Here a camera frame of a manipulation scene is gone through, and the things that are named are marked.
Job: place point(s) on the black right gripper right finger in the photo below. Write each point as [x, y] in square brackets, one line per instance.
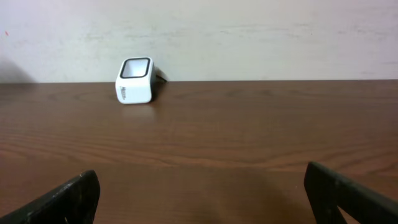
[330, 192]

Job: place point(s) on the white barcode scanner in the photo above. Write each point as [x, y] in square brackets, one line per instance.
[135, 81]

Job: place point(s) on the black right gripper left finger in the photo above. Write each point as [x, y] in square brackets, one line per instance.
[75, 201]

